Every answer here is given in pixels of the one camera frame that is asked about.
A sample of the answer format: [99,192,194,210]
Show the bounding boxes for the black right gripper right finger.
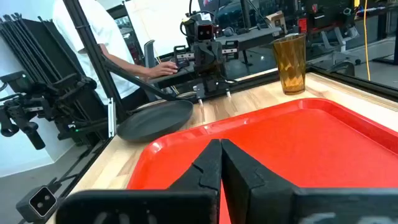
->
[221,139,398,224]

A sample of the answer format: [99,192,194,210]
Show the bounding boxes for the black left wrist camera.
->
[195,21,215,41]

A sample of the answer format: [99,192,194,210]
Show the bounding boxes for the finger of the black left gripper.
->
[173,45,208,75]
[207,39,239,75]

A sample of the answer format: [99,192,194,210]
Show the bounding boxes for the dark keyboard desk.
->
[148,67,200,91]

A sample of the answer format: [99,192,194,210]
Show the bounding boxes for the person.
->
[52,0,180,108]

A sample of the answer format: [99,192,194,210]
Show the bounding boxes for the grey chair base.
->
[320,26,362,77]

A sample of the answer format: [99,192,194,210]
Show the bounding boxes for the black table frame rail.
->
[306,63,398,103]

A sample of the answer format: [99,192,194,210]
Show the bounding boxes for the silver metal bracket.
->
[107,98,118,138]

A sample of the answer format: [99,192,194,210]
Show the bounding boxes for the black frame post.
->
[63,0,127,125]

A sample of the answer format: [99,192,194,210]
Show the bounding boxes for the black diagonal frame brace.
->
[102,57,178,102]

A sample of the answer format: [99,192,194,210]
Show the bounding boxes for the black stacked panels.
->
[0,12,83,94]

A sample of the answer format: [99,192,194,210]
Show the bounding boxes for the yellow cable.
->
[363,0,372,82]

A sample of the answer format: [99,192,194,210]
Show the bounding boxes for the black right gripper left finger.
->
[55,139,223,224]

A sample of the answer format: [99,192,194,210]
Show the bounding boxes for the person's forearm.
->
[99,43,152,78]

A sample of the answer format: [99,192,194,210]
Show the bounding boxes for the grey chair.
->
[143,39,158,70]

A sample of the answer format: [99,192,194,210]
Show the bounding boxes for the red plastic tray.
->
[126,98,398,224]

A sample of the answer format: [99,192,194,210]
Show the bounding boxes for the person's hand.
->
[146,60,179,78]

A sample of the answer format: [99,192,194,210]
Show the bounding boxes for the black round plate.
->
[116,99,195,143]

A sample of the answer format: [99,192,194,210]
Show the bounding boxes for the grey table-level camera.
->
[15,185,60,223]

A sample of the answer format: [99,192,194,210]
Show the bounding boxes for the grey desk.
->
[214,26,282,52]

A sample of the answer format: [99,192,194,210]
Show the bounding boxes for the cardboard box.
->
[266,11,287,34]

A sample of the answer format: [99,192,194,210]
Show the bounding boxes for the amber faceted plastic cup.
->
[272,33,307,96]

